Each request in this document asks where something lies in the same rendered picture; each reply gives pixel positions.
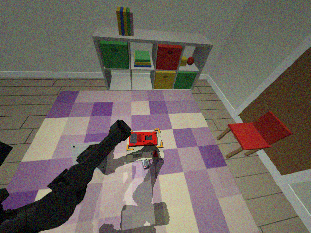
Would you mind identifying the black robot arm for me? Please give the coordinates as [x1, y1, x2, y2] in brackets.
[0, 120, 131, 233]

